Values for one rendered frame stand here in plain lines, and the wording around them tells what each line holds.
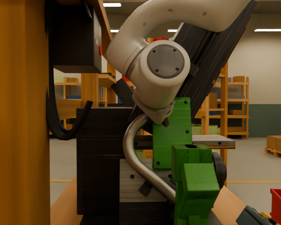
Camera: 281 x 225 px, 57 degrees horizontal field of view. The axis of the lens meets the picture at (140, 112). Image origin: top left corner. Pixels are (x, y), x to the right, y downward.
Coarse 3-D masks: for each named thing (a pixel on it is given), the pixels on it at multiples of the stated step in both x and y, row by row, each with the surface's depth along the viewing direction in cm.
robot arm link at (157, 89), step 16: (144, 48) 46; (160, 48) 42; (176, 48) 43; (144, 64) 42; (160, 64) 41; (176, 64) 42; (144, 80) 43; (160, 80) 41; (176, 80) 41; (144, 96) 49; (160, 96) 46
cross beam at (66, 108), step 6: (60, 102) 106; (66, 102) 116; (72, 102) 128; (78, 102) 142; (60, 108) 106; (66, 108) 116; (72, 108) 128; (60, 114) 106; (66, 114) 116; (72, 114) 128; (60, 120) 106
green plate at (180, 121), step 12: (180, 108) 77; (180, 120) 76; (156, 132) 75; (168, 132) 75; (180, 132) 75; (156, 144) 74; (168, 144) 74; (180, 144) 75; (192, 144) 75; (156, 156) 74; (168, 156) 74; (156, 168) 73; (168, 168) 73
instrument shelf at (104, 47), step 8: (64, 0) 62; (72, 0) 62; (88, 0) 62; (96, 0) 62; (96, 8) 67; (104, 8) 77; (104, 16) 77; (104, 24) 81; (104, 32) 90; (104, 40) 101; (104, 48) 116
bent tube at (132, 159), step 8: (144, 112) 72; (136, 120) 71; (144, 120) 71; (128, 128) 71; (136, 128) 70; (128, 136) 70; (128, 144) 69; (128, 152) 69; (128, 160) 69; (136, 160) 68; (136, 168) 68; (144, 168) 68; (144, 176) 68; (152, 176) 68; (152, 184) 68; (160, 184) 67; (168, 184) 68; (160, 192) 68; (168, 192) 67
